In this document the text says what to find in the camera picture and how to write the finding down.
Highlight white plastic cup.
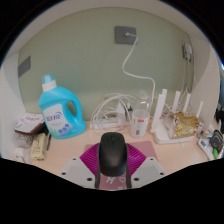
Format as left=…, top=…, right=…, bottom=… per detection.
left=129, top=108, right=151, bottom=139

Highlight gold foil snack bag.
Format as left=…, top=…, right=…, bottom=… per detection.
left=169, top=111, right=201, bottom=140

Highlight white power strip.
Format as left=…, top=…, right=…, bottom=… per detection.
left=89, top=118, right=133, bottom=131

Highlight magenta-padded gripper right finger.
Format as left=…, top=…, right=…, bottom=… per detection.
left=124, top=142, right=167, bottom=190

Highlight black pen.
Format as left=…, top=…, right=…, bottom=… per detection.
left=46, top=133, right=52, bottom=151

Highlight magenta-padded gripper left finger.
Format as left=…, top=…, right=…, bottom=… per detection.
left=59, top=142, right=102, bottom=190

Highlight blue detergent bottle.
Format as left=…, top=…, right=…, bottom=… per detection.
left=37, top=73, right=87, bottom=140

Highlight pink printed mouse pad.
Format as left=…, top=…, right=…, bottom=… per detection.
left=83, top=140, right=160, bottom=191

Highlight stack of books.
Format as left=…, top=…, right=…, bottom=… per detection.
left=13, top=112, right=46, bottom=136

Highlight white power cable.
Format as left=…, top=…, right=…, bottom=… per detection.
left=121, top=32, right=157, bottom=112

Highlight black computer mouse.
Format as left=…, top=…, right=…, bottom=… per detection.
left=97, top=131, right=130, bottom=178

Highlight clear plastic bags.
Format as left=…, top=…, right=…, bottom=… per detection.
left=12, top=133, right=34, bottom=162

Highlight wall socket with plugs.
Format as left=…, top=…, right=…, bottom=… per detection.
left=181, top=41, right=195, bottom=63

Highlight white router with antennas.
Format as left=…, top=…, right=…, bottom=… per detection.
left=149, top=88, right=205, bottom=145

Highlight small yellow box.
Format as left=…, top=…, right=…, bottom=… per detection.
left=30, top=132, right=48, bottom=161

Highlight black zip pouch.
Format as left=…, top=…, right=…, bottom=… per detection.
left=209, top=129, right=224, bottom=152

